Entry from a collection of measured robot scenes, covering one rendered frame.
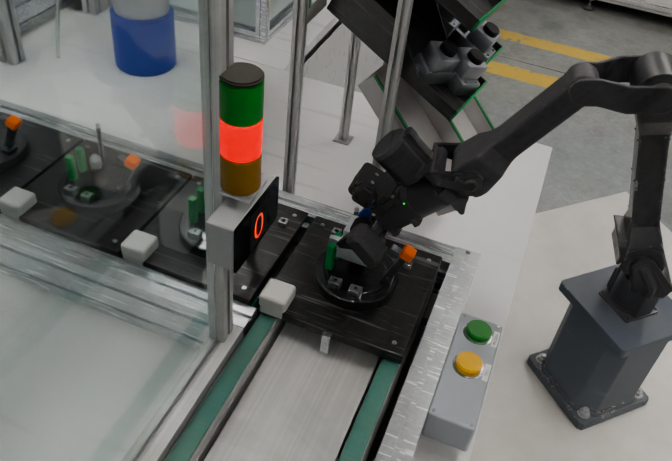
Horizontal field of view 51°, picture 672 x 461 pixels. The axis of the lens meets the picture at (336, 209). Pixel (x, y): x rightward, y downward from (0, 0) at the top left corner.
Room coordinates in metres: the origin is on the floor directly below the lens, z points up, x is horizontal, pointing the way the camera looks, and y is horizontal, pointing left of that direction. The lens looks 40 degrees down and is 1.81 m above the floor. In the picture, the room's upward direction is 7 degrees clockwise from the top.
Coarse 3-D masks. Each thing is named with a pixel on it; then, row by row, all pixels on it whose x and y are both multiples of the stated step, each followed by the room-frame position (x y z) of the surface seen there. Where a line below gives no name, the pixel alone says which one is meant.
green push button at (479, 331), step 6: (468, 324) 0.75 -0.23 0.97; (474, 324) 0.75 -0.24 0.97; (480, 324) 0.76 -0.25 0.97; (486, 324) 0.76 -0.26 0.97; (468, 330) 0.74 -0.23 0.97; (474, 330) 0.74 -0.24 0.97; (480, 330) 0.74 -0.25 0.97; (486, 330) 0.74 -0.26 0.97; (468, 336) 0.74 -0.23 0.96; (474, 336) 0.73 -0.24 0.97; (480, 336) 0.73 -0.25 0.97; (486, 336) 0.73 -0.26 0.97; (480, 342) 0.73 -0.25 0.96
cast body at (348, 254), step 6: (354, 216) 0.85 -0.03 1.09; (348, 222) 0.83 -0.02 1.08; (366, 222) 0.82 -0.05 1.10; (348, 228) 0.82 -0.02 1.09; (330, 240) 0.83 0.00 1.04; (336, 240) 0.83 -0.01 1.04; (336, 246) 0.83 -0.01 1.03; (342, 252) 0.81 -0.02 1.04; (348, 252) 0.81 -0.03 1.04; (342, 258) 0.81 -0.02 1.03; (348, 258) 0.81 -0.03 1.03; (354, 258) 0.80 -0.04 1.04; (360, 264) 0.80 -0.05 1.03
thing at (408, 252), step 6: (396, 246) 0.81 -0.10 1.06; (408, 246) 0.81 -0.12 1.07; (396, 252) 0.80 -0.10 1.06; (402, 252) 0.79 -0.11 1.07; (408, 252) 0.79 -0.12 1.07; (414, 252) 0.80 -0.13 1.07; (402, 258) 0.79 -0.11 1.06; (408, 258) 0.79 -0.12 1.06; (396, 264) 0.80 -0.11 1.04; (402, 264) 0.80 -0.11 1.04; (390, 270) 0.80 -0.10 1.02; (396, 270) 0.80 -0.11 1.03; (384, 276) 0.80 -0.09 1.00; (390, 276) 0.80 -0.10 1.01
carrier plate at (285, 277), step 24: (312, 240) 0.90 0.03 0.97; (288, 264) 0.84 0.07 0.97; (312, 264) 0.84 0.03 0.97; (432, 264) 0.88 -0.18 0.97; (312, 288) 0.79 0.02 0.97; (408, 288) 0.82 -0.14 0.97; (288, 312) 0.73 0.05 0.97; (312, 312) 0.74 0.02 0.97; (336, 312) 0.74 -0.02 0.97; (360, 312) 0.75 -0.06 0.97; (384, 312) 0.76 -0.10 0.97; (408, 312) 0.76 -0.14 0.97; (336, 336) 0.70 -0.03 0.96; (360, 336) 0.70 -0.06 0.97; (384, 336) 0.71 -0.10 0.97; (408, 336) 0.71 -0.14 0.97
